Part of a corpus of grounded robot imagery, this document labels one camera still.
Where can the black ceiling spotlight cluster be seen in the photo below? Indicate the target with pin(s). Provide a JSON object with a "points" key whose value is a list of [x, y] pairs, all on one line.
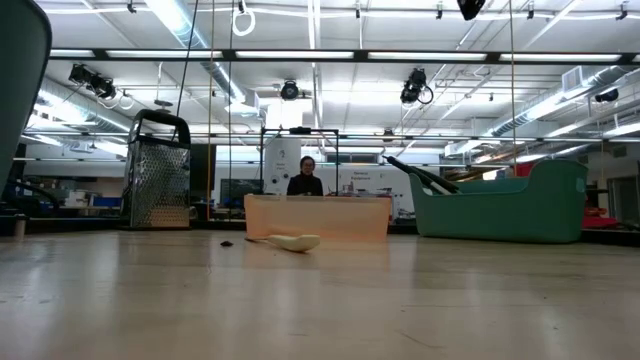
{"points": [[102, 86]]}

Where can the teal plastic bin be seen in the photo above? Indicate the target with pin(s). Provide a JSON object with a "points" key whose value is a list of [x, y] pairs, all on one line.
{"points": [[20, 75], [525, 215]]}

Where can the cream plastic spoon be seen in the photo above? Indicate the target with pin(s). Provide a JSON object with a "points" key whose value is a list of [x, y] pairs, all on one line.
{"points": [[297, 242]]}

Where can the blue storage bin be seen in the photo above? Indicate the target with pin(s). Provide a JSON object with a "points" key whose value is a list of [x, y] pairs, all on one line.
{"points": [[107, 202]]}

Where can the round black overhead camera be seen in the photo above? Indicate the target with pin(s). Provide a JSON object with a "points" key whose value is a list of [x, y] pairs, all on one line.
{"points": [[289, 91]]}

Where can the black overhead bar with lights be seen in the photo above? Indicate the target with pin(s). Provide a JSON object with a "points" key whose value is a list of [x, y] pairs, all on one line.
{"points": [[492, 57]]}

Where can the black monitor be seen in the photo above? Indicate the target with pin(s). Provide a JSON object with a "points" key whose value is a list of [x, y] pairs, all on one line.
{"points": [[240, 189]]}

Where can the small black ceiling camera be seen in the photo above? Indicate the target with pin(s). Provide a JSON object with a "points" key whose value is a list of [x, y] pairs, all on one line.
{"points": [[607, 95]]}

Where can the red storage bin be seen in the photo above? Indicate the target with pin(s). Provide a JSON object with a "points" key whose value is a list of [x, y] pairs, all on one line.
{"points": [[600, 220]]}

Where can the person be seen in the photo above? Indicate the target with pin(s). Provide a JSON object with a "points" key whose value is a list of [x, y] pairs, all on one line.
{"points": [[305, 186]]}

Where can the silver ventilation duct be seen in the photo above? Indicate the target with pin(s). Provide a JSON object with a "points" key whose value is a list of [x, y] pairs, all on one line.
{"points": [[530, 117], [75, 107], [220, 75]]}

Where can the white air vent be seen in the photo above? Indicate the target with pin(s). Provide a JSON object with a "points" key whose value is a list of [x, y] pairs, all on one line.
{"points": [[572, 79]]}

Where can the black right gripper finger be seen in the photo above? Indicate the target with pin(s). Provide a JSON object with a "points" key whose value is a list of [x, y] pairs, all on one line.
{"points": [[471, 7]]}

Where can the white cylinder post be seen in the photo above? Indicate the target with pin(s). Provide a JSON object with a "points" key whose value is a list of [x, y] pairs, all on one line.
{"points": [[20, 226]]}

